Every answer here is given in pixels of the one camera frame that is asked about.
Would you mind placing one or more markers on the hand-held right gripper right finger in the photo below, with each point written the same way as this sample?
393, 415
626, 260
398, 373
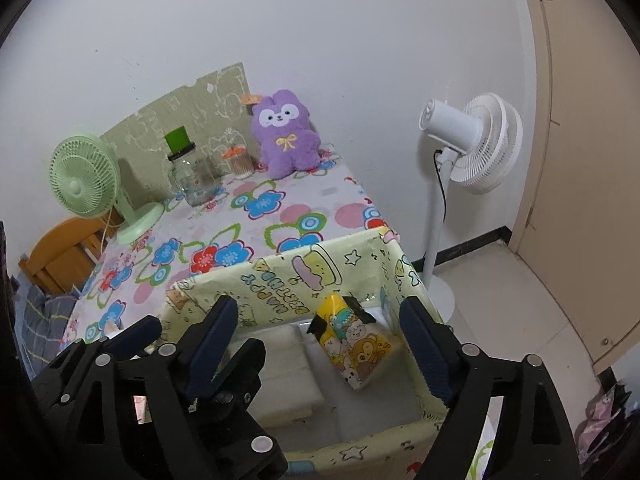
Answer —
422, 355

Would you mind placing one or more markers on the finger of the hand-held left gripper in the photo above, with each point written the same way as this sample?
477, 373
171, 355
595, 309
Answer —
245, 367
140, 331

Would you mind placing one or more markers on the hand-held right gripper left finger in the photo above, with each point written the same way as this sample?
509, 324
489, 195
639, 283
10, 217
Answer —
214, 342

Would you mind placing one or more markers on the white and tan sock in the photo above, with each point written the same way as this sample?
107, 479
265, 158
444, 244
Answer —
290, 360

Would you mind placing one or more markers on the colourful cartoon printed packet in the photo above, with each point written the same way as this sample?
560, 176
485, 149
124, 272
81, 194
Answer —
360, 355

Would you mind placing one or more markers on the cartoon paper covered storage box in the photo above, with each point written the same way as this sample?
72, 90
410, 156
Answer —
280, 280

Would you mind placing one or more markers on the blue plaid bedding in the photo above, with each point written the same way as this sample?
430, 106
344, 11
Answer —
45, 320

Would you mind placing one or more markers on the glass jar mug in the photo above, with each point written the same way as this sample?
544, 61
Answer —
192, 180

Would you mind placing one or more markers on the floral tablecloth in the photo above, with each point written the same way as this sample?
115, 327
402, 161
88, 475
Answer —
300, 200

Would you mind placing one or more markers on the green desk fan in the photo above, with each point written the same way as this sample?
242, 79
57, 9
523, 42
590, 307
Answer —
80, 175

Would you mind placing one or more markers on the cotton swab container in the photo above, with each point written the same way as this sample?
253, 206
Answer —
239, 162

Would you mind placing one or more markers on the pink patterned bag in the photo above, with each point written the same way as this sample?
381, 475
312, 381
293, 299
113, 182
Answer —
605, 410

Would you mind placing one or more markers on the green cartoon foam board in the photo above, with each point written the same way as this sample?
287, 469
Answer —
165, 115

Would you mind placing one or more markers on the purple plush toy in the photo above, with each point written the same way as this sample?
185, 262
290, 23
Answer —
285, 135

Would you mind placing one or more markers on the white standing fan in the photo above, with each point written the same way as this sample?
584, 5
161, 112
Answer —
480, 135

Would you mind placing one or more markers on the orange paper tag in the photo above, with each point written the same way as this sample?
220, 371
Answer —
250, 100

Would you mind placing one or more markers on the beige door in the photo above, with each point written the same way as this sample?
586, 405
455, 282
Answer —
590, 160

